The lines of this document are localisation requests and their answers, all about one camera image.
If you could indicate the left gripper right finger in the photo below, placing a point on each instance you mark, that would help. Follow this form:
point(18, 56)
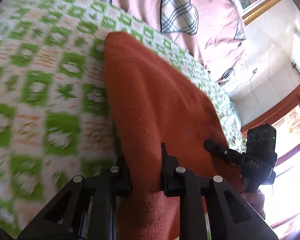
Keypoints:
point(210, 208)

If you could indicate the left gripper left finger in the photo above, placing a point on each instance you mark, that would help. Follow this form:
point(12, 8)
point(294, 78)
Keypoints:
point(84, 208)

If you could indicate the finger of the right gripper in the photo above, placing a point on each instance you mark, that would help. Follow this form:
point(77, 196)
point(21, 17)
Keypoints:
point(229, 155)

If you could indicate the orange knit sweater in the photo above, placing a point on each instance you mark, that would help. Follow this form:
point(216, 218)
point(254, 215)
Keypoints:
point(153, 104)

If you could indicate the right hand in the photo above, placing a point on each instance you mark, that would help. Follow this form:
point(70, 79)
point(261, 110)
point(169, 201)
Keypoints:
point(256, 200)

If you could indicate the red-framed window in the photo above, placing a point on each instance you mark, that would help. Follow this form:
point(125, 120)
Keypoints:
point(285, 118)

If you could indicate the green checkered quilt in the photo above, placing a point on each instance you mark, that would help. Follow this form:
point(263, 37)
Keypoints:
point(54, 114)

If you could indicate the pink heart-patterned duvet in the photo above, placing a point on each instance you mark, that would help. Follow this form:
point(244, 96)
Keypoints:
point(212, 31)

